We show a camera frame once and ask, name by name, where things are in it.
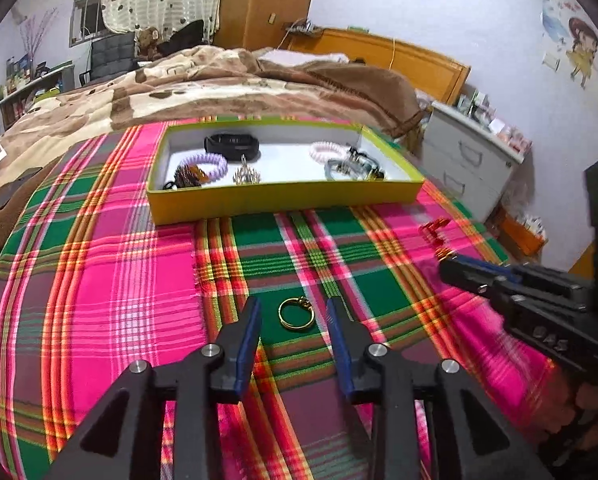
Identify girl wall decal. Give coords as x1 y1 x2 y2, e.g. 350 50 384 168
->
563 16 598 90

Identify window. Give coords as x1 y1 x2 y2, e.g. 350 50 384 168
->
69 0 106 47

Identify pink and green plaid cloth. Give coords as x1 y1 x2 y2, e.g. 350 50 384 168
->
0 119 560 480

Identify gold ring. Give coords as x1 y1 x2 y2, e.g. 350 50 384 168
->
278 297 313 331

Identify silver crown ornament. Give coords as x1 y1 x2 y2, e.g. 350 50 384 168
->
232 156 261 187

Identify red hair clip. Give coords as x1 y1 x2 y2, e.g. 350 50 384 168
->
418 218 456 262

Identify purple flower branches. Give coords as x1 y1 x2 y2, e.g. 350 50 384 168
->
16 7 60 67

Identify yellow-green shallow box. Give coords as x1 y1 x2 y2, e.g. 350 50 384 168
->
145 116 426 226

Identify black wristband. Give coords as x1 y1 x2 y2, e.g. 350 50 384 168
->
203 132 261 160

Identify black clothing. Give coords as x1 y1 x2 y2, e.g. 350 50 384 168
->
156 19 206 57

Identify white drawer nightstand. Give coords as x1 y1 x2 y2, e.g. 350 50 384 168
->
421 100 528 222

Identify orange box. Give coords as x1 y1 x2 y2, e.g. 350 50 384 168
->
498 209 549 257

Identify purple spiral hair tie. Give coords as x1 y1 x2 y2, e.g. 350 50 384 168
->
181 152 229 182

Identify wooden bed headboard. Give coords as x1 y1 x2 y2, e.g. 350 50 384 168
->
288 27 473 107

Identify dark red bead bracelet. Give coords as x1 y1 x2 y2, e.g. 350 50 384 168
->
173 163 206 189

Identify person's right hand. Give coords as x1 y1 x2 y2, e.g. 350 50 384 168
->
569 382 598 456

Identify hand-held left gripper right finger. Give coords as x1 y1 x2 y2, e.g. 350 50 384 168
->
326 296 555 480

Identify brown teddy bear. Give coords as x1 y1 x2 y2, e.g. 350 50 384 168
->
136 26 163 62

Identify pink spiral hair tie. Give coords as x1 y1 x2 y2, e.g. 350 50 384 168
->
308 140 348 164

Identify small wall shelf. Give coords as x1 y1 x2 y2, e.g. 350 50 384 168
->
283 19 326 39

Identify white pillow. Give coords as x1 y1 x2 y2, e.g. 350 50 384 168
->
273 48 351 67

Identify wooden wardrobe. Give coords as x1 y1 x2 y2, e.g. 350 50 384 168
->
213 0 321 54

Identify clear spiral hair tie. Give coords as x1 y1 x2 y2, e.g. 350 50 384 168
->
326 157 361 182

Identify shelf with bottles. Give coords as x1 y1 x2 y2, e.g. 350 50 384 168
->
0 58 76 128

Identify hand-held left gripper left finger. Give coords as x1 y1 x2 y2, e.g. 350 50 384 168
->
44 296 263 480

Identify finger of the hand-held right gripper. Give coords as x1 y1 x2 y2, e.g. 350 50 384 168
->
450 255 523 287
438 259 503 312

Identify dark remote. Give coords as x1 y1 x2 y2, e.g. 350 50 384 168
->
0 167 46 212

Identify brown printed blanket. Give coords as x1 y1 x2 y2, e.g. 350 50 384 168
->
0 44 426 288

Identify small boxes on nightstand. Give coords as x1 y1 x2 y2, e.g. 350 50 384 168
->
456 87 534 154

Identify black chair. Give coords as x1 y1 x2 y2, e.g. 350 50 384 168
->
80 34 138 85

